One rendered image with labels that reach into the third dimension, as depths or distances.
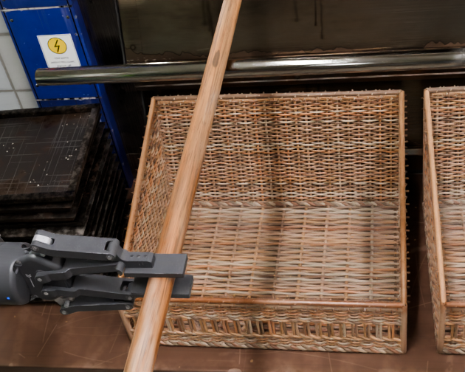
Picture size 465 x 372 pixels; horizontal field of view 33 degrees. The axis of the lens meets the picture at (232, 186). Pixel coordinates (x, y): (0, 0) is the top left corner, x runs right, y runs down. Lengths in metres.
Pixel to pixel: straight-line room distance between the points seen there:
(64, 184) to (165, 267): 0.67
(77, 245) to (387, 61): 0.57
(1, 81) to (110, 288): 1.01
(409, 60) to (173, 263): 0.52
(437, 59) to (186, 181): 0.45
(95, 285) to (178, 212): 0.13
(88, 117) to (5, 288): 0.78
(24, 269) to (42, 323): 0.80
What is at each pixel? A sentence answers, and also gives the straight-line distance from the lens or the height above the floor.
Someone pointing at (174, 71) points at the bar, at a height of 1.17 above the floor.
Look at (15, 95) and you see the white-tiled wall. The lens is 1.91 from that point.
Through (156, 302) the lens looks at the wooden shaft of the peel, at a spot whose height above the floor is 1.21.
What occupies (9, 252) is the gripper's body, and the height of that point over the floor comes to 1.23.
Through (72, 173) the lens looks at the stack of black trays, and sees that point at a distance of 1.54.
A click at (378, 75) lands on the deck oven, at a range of 1.71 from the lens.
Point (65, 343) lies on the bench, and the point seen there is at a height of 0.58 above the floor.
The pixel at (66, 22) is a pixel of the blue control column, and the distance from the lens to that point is 1.70.
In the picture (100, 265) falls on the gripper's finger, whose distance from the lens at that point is 0.91.
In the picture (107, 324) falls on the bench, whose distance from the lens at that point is 1.70.
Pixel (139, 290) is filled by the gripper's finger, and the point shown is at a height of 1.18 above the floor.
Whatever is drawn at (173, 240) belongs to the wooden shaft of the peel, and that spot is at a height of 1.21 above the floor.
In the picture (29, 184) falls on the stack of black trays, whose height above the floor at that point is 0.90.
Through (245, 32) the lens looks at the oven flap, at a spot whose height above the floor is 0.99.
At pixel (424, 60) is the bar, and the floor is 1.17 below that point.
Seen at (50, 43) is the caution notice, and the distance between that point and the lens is 1.74.
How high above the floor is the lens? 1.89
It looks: 43 degrees down
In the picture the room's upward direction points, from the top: 11 degrees counter-clockwise
